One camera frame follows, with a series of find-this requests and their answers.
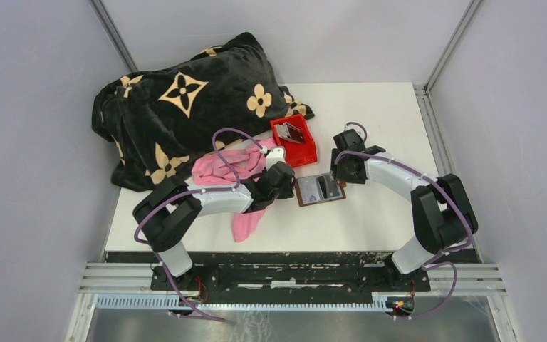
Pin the black floral blanket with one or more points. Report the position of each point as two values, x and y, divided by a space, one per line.
162 121

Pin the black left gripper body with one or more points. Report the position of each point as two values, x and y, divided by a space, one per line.
288 192

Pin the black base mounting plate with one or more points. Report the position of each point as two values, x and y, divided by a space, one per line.
295 278

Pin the red plastic bin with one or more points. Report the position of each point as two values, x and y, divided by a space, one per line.
297 155

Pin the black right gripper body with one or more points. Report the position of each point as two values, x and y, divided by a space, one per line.
340 170

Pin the stack of cards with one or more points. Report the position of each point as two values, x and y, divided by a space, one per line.
288 132

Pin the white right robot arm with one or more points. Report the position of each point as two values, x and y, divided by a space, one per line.
442 215

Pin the pink cloth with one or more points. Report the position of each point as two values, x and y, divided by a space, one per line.
210 170

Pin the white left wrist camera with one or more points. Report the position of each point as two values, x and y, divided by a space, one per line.
275 155

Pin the white credit card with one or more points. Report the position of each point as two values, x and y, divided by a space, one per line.
309 190

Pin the brown leather card holder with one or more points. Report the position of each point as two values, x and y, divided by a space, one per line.
298 196

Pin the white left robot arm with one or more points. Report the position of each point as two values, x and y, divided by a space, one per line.
167 213

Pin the aluminium rail frame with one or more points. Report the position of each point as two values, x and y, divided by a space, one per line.
145 286

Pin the dark credit card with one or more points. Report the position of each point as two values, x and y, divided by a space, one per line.
329 188

